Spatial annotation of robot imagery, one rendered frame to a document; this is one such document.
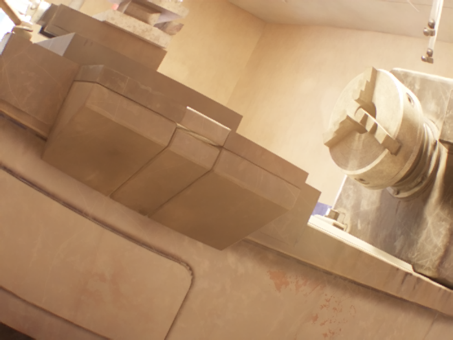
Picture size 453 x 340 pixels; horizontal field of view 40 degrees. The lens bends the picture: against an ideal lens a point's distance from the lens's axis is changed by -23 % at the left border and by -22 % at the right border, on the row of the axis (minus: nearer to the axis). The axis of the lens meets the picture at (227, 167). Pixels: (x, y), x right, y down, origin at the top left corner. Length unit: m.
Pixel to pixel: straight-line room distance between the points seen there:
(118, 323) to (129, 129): 0.33
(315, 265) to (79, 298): 0.38
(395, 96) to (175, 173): 0.69
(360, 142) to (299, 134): 6.48
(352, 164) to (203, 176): 0.64
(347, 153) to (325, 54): 6.78
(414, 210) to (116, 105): 0.91
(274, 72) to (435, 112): 7.30
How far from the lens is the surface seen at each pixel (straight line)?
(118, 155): 0.83
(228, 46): 9.36
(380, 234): 1.60
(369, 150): 1.43
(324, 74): 8.06
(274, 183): 0.89
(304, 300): 1.16
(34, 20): 1.41
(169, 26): 1.42
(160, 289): 1.01
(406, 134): 1.41
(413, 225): 1.53
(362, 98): 1.47
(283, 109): 8.36
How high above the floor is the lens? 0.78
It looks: 4 degrees up
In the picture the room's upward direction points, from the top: 25 degrees clockwise
